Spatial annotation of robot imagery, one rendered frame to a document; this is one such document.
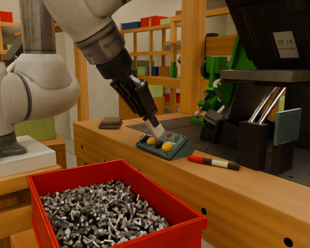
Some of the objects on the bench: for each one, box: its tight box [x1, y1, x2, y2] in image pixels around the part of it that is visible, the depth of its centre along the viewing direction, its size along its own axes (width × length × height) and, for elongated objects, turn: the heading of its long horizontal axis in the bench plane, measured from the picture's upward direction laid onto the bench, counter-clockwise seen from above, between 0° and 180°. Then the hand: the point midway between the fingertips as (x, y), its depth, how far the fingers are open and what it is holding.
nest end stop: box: [202, 116, 216, 130], centre depth 91 cm, size 4×7×6 cm, turn 37°
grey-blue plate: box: [271, 108, 302, 174], centre depth 66 cm, size 10×2×14 cm, turn 127°
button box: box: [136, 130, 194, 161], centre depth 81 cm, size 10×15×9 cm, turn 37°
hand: (153, 124), depth 71 cm, fingers closed
